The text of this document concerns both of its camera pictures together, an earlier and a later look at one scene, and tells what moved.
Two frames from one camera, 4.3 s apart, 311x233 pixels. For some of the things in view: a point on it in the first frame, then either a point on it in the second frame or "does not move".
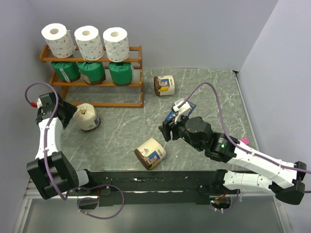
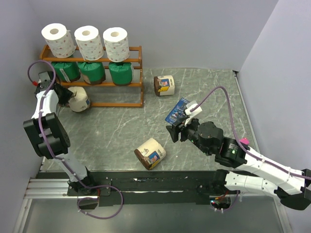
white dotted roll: (116, 43) does not move
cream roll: (86, 117) to (80, 102)
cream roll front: (150, 154) does not move
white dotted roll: (89, 42) does not move
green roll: (121, 73) does not move
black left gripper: (69, 109) to (68, 94)
